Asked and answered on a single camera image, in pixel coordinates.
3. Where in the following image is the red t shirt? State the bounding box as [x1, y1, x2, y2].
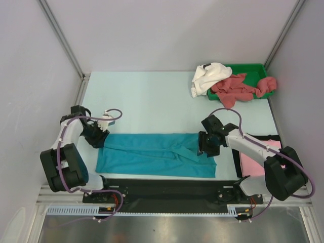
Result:
[211, 73, 277, 109]

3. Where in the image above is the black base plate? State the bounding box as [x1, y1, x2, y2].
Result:
[83, 179, 263, 209]

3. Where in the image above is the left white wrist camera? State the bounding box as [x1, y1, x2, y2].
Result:
[98, 110, 115, 132]

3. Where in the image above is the aluminium corner post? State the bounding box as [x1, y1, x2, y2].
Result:
[37, 0, 86, 78]
[264, 0, 307, 70]

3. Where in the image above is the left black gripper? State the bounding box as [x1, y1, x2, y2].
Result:
[80, 120, 109, 149]

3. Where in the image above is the folded pink t shirt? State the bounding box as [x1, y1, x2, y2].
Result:
[232, 138, 281, 177]

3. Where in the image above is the green plastic bin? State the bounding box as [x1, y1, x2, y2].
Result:
[207, 63, 275, 101]

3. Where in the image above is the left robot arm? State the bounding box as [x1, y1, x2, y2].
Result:
[40, 105, 112, 203]

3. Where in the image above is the left aluminium corner post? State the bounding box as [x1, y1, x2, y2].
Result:
[37, 0, 86, 78]

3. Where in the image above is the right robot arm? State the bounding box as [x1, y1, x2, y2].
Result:
[198, 115, 308, 203]

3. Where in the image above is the teal t shirt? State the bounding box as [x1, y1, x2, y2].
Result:
[96, 133, 217, 178]

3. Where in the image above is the right aluminium corner post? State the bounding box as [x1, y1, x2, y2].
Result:
[264, 0, 307, 70]

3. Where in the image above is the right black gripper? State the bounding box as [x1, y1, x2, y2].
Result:
[196, 131, 220, 157]

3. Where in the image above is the black tray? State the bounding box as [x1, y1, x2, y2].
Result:
[232, 135, 282, 178]

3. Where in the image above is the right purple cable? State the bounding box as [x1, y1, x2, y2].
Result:
[211, 108, 316, 223]

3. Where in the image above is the slotted cable duct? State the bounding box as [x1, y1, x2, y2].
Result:
[47, 205, 252, 217]

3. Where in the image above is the white t shirt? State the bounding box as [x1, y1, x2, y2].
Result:
[190, 62, 232, 98]

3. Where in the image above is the purple cable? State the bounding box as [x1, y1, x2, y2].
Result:
[56, 108, 124, 224]
[211, 108, 316, 223]

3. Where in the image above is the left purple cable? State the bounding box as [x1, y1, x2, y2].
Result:
[56, 108, 124, 224]

